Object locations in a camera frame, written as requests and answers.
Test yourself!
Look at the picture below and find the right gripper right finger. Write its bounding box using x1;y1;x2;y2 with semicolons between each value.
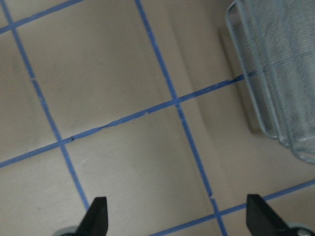
246;194;290;236

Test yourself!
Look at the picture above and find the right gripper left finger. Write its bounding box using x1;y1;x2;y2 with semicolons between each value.
75;197;109;236

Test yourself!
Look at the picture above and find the wire mesh shelf rack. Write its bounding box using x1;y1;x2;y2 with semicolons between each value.
225;0;315;164

